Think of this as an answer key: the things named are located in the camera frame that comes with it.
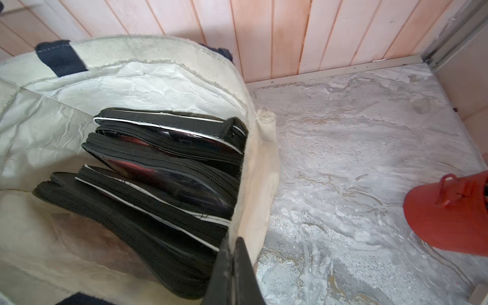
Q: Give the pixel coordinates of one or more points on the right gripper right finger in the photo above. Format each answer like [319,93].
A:
[247,290]

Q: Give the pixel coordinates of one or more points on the red pencil cup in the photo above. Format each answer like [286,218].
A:
[450,214]

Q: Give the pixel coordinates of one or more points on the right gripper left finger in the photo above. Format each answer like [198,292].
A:
[220,284]

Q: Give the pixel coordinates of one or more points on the red paddle case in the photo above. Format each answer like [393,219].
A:
[231,132]
[203,151]
[186,180]

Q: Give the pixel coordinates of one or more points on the cream canvas tote bag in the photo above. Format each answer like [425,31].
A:
[49,98]

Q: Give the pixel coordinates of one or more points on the blue Deerway paddle case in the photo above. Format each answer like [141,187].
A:
[198,224]

